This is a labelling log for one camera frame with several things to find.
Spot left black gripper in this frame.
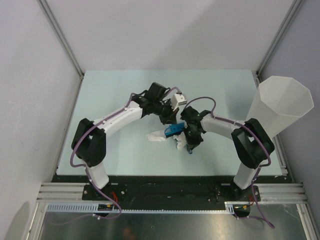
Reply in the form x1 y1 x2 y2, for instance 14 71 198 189
152 98 179 125

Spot blue dustpan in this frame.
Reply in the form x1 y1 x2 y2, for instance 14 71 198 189
173 139 193 154

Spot blue hand brush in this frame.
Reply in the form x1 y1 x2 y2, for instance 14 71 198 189
164 122 185 138

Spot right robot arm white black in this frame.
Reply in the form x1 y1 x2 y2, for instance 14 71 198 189
180 106 275 201

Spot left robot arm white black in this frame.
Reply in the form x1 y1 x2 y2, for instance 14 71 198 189
70 82 187 200

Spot paper scrap back middle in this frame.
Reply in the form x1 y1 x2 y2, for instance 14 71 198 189
173 132 187 150

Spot paper scrap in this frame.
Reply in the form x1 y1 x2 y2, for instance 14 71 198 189
173 132 187 150
146 130 167 142

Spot paper scrap back right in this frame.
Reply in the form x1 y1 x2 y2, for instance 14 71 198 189
146 130 167 142

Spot white translucent waste bin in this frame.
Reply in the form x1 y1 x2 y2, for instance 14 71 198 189
246 75 314 139

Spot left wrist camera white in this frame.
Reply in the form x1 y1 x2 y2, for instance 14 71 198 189
170 93 188 111

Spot white slotted cable duct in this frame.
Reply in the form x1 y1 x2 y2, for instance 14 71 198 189
46 201 237 215

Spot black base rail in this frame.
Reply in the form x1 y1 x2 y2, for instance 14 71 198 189
82 176 261 211

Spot aluminium frame rail right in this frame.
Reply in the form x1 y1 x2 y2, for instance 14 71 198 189
256 183 309 205

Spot aluminium frame rail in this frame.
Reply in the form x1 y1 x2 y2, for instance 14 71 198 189
36 182 86 203
256 183 309 205

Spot aluminium frame rail left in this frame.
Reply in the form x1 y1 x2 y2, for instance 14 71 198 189
36 182 86 203

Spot right aluminium frame post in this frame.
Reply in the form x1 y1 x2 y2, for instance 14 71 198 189
255 0 306 77

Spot aluminium frame post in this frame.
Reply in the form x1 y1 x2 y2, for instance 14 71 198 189
255 0 306 77
37 0 85 80

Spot left aluminium frame post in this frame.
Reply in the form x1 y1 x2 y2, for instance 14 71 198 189
37 0 85 80

